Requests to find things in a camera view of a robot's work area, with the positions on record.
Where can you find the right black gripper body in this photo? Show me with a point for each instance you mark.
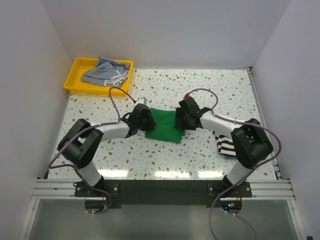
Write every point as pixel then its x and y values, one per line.
pixel 182 121

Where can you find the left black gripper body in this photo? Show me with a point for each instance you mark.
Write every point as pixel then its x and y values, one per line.
pixel 146 124

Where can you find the green tank top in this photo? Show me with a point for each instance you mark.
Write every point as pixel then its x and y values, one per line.
pixel 165 127

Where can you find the blue striped tank top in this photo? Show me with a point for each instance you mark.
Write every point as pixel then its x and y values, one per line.
pixel 107 73

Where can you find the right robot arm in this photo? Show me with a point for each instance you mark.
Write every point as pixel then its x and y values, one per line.
pixel 250 142

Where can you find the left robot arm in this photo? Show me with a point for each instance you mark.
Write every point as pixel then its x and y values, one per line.
pixel 81 142

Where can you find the black white striped tank top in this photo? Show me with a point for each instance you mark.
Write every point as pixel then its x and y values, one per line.
pixel 224 144

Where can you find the blue folded tank top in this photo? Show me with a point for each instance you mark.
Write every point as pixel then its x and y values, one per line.
pixel 230 157

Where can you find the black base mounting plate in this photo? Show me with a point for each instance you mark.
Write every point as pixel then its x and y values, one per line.
pixel 148 192

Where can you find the yellow plastic tray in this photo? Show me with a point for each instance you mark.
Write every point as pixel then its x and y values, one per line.
pixel 80 65

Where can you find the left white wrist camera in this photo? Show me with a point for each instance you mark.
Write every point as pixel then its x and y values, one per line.
pixel 141 100

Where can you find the aluminium frame rail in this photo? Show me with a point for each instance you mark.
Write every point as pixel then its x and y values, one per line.
pixel 63 189

